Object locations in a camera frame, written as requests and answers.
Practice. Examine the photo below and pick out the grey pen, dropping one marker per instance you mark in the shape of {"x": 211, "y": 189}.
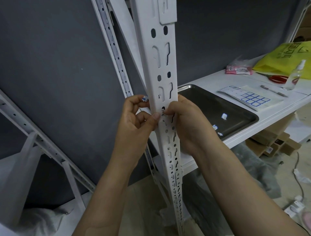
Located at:
{"x": 273, "y": 90}

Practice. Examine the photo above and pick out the red scissors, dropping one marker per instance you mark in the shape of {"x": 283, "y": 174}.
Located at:
{"x": 279, "y": 79}

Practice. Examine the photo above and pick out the sheet of blue-bordered labels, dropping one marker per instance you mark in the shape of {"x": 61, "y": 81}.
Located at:
{"x": 229, "y": 90}

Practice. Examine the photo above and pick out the white paper pad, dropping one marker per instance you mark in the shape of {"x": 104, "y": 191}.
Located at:
{"x": 257, "y": 88}

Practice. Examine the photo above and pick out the cardboard box with dark print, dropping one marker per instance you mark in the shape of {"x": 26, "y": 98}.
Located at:
{"x": 305, "y": 31}

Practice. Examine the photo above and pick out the person's left hand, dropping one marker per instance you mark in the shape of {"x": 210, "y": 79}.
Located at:
{"x": 131, "y": 138}

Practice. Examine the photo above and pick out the pink round disc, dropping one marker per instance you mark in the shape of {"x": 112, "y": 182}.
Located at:
{"x": 306, "y": 220}

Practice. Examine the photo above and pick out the white metal shelving rack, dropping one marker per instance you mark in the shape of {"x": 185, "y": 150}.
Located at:
{"x": 209, "y": 79}

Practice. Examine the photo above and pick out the blue-bordered white label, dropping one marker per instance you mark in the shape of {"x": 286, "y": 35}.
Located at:
{"x": 224, "y": 116}

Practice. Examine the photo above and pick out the white power strip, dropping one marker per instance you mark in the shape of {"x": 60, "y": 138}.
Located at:
{"x": 295, "y": 206}

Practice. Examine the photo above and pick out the white paper sheet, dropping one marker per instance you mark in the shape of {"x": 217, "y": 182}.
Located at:
{"x": 301, "y": 131}

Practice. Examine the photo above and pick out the torn blue-edged label piece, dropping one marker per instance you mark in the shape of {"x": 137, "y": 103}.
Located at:
{"x": 145, "y": 99}

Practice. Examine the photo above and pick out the pink packet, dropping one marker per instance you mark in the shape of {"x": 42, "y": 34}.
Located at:
{"x": 239, "y": 70}

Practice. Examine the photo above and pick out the white torn paper strip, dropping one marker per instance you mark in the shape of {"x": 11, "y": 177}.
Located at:
{"x": 301, "y": 176}

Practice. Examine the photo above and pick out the steel tray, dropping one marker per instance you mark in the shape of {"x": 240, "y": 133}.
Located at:
{"x": 213, "y": 102}

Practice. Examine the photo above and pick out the yellow-green plastic bag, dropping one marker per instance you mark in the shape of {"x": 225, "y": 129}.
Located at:
{"x": 279, "y": 60}

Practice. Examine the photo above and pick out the person's right forearm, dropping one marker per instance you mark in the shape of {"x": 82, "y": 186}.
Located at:
{"x": 247, "y": 194}

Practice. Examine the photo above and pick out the brown cardboard box piece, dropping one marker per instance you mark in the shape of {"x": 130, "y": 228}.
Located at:
{"x": 264, "y": 138}

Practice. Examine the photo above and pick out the white perforated shelf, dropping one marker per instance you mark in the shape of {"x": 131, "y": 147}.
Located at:
{"x": 150, "y": 70}

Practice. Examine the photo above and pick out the clear spray bottle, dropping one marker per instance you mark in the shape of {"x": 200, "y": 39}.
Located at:
{"x": 292, "y": 79}

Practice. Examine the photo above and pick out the person's left forearm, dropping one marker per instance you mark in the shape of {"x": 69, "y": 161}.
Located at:
{"x": 107, "y": 201}

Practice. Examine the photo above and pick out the white-grey cloth bundle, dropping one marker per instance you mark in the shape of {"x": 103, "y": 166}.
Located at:
{"x": 41, "y": 220}

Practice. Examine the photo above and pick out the person's right hand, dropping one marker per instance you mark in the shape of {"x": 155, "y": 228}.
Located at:
{"x": 196, "y": 131}

